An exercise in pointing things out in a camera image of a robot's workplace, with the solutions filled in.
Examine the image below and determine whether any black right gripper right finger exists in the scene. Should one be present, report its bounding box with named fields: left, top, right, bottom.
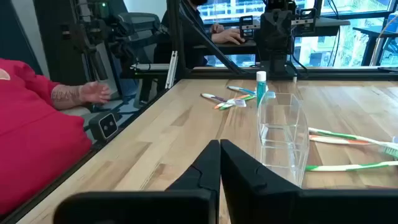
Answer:
left=220, top=139, right=398, bottom=224

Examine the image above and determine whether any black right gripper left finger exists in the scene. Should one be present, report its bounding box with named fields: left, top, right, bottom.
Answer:
left=52, top=139, right=221, bottom=224

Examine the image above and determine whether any blue mouthwash bottle white cap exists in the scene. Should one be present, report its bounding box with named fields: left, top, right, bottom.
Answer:
left=256, top=70, right=268, bottom=108

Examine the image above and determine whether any orange white toothbrush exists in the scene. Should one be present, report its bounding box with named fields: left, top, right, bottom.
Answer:
left=213, top=94, right=251, bottom=110
left=308, top=134, right=373, bottom=146

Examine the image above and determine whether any purple white toothbrush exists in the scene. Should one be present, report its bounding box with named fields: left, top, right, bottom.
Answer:
left=200, top=92, right=229, bottom=103

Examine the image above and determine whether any black desk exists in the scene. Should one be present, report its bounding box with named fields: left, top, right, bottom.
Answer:
left=192, top=17, right=351, bottom=58
left=353, top=25, right=398, bottom=67

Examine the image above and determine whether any person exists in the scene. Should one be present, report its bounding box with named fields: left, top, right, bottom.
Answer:
left=0, top=57, right=112, bottom=216
left=154, top=0, right=247, bottom=70

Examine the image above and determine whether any grey office chair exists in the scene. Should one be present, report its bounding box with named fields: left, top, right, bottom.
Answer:
left=116, top=12, right=162, bottom=68

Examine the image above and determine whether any dark equipment rack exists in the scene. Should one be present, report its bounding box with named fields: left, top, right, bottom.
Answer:
left=32, top=0, right=139, bottom=86

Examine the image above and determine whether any black depth camera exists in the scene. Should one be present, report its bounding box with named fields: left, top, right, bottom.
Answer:
left=88, top=111, right=121, bottom=141

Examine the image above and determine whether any silver corner bracket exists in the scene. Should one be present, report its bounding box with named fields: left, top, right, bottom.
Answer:
left=164, top=50, right=179, bottom=90

